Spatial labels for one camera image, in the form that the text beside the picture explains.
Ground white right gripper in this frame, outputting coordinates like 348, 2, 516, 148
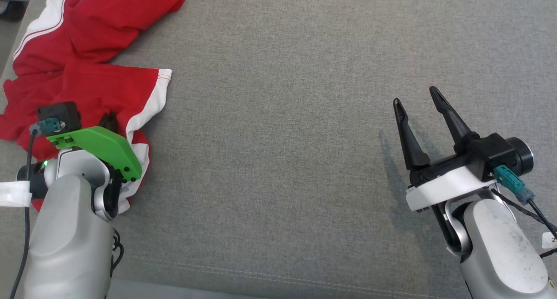
393, 86, 497, 212

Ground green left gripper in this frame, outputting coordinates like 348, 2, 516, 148
46, 112, 143, 182

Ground red basketball shorts white trim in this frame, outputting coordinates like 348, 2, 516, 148
0, 62, 173, 215

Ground red basketball jersey white trim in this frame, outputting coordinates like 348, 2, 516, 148
12, 0, 195, 78

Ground white tape label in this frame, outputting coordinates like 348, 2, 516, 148
0, 181, 34, 208

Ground teal left camera connector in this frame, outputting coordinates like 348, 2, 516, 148
30, 118, 66, 136

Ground teal camera connector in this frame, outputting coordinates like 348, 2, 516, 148
30, 118, 66, 136
493, 165, 535, 205

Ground teal right camera connector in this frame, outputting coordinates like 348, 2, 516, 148
493, 165, 535, 205

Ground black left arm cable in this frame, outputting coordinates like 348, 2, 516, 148
10, 127, 40, 299

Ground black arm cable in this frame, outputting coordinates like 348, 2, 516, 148
491, 189, 557, 259
10, 127, 40, 299

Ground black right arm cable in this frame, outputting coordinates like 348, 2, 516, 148
491, 189, 557, 259

